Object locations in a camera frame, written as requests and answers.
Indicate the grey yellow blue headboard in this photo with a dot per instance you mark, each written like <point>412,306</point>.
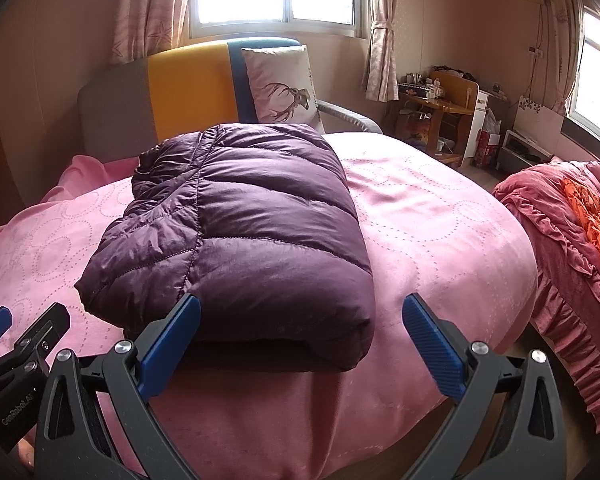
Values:
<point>132,107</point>

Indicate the wooden desk with clutter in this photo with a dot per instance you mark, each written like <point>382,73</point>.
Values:
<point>435,115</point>

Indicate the right pink curtain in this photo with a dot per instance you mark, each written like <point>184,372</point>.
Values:
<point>380,81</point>

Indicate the far right curtain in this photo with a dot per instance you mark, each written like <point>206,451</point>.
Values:
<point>567,17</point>

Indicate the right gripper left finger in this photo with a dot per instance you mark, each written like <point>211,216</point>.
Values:
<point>72,438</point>

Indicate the red shopping bag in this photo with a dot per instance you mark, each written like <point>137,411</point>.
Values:
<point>488,139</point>

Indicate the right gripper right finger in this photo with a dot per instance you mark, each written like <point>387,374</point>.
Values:
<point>506,421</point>

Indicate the deer print pillow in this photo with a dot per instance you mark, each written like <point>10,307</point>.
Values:
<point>281,86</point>

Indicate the pink quilted bedspread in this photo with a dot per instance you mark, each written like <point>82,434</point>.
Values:
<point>427,229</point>

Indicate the grey metal bed rail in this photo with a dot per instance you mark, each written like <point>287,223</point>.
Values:
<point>359,121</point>

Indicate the purple puffer down jacket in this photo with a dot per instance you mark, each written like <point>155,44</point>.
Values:
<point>258,223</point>

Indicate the pink patterned curtain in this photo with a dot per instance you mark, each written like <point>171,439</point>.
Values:
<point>147,27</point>

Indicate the person's left hand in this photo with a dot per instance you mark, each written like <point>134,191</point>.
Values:
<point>25,452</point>

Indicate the red ruffled blanket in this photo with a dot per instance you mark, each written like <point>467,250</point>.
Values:
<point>566,309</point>

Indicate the low white cabinet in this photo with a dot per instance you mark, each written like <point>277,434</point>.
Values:
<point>519,152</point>

